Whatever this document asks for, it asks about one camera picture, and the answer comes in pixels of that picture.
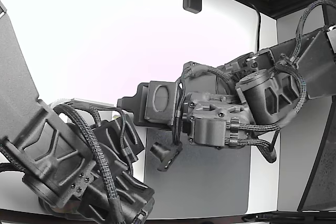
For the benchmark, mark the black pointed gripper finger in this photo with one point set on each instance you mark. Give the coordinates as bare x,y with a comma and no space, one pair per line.
128,104

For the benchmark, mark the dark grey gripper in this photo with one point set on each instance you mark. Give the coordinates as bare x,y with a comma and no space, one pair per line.
210,129

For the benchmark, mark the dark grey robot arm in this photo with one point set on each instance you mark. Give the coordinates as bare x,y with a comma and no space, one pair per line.
317,72
34,140

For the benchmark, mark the grey mat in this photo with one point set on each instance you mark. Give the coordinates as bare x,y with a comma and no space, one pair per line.
204,187

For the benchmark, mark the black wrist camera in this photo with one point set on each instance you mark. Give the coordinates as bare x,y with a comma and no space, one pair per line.
166,157

